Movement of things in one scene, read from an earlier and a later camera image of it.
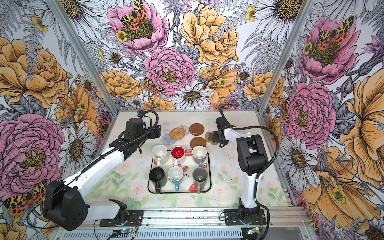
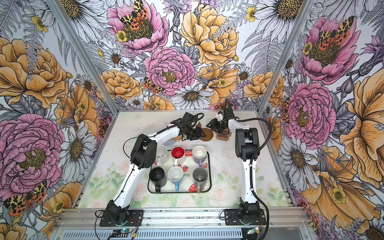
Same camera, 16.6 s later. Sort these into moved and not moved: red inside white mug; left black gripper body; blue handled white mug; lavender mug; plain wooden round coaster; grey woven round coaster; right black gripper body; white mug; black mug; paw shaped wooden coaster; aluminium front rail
Moved: left black gripper body; plain wooden round coaster; paw shaped wooden coaster; right black gripper body
Not moved: lavender mug; grey woven round coaster; aluminium front rail; blue handled white mug; black mug; white mug; red inside white mug
